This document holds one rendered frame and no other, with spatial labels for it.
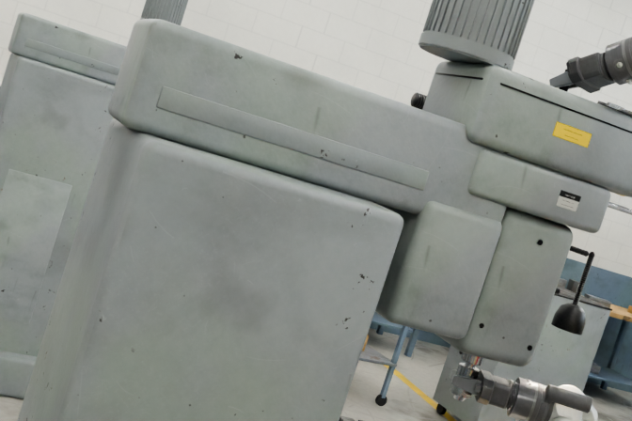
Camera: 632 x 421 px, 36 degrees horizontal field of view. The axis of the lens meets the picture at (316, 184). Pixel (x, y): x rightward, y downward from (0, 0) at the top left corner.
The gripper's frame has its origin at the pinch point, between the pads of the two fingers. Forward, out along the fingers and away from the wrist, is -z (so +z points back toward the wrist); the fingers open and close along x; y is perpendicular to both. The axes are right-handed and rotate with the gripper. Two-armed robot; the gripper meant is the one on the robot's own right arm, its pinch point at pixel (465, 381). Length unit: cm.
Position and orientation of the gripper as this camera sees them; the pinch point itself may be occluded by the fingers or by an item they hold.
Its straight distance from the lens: 219.2
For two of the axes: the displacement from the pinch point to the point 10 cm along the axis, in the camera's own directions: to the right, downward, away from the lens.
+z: 9.5, 3.0, -0.7
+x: -0.8, 0.3, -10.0
